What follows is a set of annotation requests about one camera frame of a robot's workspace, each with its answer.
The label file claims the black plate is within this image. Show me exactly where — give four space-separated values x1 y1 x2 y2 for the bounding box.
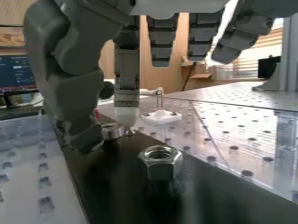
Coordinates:
51 114 298 224

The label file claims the computer screen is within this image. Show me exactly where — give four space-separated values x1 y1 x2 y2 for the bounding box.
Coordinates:
0 54 38 94

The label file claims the small white base plate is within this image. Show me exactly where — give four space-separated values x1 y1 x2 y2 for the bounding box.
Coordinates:
139 109 183 126

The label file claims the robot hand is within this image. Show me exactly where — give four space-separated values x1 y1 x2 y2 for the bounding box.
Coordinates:
22 0 298 155

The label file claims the cardboard box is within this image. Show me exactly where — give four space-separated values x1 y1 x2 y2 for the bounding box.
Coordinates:
179 56 214 81

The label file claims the steel hex nut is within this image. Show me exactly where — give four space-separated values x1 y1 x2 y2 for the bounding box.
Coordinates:
136 144 183 183

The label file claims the clear box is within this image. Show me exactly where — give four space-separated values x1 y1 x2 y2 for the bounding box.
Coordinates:
0 95 298 224

